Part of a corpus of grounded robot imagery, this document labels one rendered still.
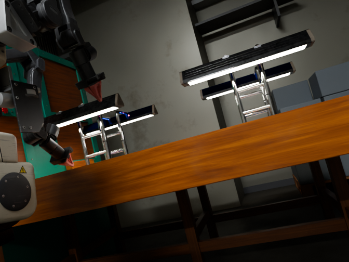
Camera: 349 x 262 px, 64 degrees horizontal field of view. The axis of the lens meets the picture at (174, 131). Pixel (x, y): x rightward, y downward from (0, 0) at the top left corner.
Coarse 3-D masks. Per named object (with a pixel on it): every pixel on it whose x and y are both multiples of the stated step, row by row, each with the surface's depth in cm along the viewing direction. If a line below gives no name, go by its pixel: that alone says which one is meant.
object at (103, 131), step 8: (80, 104) 155; (80, 128) 172; (104, 128) 168; (80, 136) 172; (88, 136) 171; (104, 136) 168; (104, 144) 167; (96, 152) 169; (104, 152) 168; (88, 160) 171
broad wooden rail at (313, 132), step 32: (224, 128) 101; (256, 128) 98; (288, 128) 95; (320, 128) 92; (128, 160) 111; (160, 160) 107; (192, 160) 104; (224, 160) 100; (256, 160) 97; (288, 160) 95; (64, 192) 119; (96, 192) 114; (128, 192) 110; (160, 192) 107
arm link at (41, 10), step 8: (32, 0) 87; (40, 0) 87; (48, 0) 86; (40, 8) 83; (48, 8) 85; (56, 8) 89; (40, 16) 84; (48, 16) 84; (56, 16) 87; (48, 24) 86; (56, 24) 87
